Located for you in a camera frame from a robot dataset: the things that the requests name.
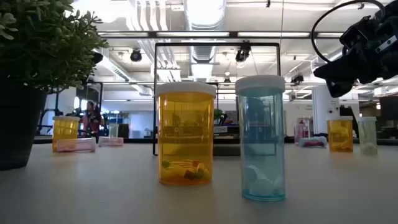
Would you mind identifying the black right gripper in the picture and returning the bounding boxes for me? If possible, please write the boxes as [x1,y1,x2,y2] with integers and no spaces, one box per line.
[313,4,398,98]

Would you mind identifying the amber pill bottle white cap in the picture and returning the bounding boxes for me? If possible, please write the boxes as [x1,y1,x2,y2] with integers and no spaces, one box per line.
[52,115,81,153]
[326,116,354,153]

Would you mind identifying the pink bottle dark red pills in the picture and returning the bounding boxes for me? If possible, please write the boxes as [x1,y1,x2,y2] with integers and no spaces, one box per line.
[298,136,328,148]

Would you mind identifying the amber bottle with colourful capsules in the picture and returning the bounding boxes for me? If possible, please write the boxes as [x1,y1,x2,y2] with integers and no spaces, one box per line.
[154,81,218,187]

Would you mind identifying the pink pill bottle white cap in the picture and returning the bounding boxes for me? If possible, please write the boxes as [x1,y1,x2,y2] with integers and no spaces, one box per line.
[56,137,97,153]
[98,136,124,147]

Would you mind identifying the white building column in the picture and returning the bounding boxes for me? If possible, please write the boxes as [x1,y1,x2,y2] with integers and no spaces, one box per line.
[312,77,341,135]

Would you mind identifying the white rack red boxes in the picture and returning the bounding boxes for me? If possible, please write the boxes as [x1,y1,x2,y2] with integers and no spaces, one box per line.
[302,117,313,138]

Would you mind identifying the black monitor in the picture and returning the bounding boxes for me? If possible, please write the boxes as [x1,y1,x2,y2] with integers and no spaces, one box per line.
[379,96,398,121]

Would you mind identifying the blue pill bottle white cap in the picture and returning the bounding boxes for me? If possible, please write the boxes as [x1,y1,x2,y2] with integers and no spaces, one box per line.
[234,74,286,202]

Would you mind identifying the person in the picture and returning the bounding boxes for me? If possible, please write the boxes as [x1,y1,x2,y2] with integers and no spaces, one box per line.
[82,100,105,138]

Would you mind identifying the grey table mat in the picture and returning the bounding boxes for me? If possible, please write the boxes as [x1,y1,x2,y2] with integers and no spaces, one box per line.
[0,140,398,224]

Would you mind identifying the green potted plant black pot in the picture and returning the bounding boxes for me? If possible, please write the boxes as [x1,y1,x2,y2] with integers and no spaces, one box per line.
[0,0,109,171]

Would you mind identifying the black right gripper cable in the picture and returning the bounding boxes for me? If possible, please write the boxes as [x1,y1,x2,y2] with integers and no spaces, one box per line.
[310,0,386,65]

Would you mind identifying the black ceiling light rail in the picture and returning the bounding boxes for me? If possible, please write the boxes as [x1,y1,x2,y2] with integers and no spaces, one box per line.
[96,30,345,40]

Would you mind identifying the silver ceiling air duct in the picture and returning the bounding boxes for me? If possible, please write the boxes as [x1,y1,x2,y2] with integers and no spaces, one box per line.
[183,0,227,63]

